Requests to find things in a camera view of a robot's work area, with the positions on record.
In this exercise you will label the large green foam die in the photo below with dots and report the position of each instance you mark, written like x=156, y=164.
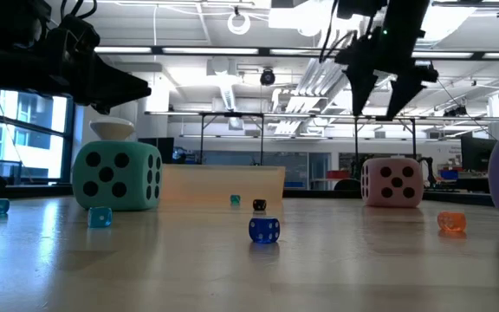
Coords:
x=106, y=173

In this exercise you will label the blue storage bin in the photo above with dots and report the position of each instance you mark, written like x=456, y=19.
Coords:
x=449, y=174

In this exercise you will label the small teal die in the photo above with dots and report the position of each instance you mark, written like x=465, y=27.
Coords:
x=235, y=199

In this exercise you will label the white mushroom lamp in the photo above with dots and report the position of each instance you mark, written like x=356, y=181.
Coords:
x=112, y=129

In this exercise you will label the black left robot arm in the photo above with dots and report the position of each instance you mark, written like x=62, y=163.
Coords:
x=7, y=65

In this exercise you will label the black aluminium table frame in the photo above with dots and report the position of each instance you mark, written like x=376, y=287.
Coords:
x=449, y=197

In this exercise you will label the black overhead camera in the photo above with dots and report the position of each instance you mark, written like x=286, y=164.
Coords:
x=267, y=78

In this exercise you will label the black background metal frame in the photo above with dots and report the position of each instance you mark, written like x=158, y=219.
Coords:
x=414, y=138
x=232, y=115

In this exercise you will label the small black die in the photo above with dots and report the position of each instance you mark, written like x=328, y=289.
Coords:
x=259, y=205

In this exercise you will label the small dark blue die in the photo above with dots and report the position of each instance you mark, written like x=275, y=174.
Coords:
x=264, y=229

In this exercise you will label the large pink foam die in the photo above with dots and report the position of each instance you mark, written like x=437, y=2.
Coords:
x=397, y=162

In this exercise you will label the black ceiling camera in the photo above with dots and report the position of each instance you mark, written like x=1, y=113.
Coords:
x=431, y=73
x=455, y=111

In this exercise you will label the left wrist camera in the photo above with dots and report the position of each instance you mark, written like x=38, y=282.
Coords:
x=74, y=34

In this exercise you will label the black monitor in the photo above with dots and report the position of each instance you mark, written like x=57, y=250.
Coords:
x=477, y=154

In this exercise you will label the small orange die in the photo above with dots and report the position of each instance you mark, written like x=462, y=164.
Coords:
x=451, y=221

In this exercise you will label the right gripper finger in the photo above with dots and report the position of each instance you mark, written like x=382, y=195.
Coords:
x=403, y=93
x=360, y=89

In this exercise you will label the red storage bin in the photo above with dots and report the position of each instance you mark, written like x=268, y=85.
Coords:
x=338, y=174

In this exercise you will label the orange translucent plastic bin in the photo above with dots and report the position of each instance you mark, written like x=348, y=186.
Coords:
x=215, y=182

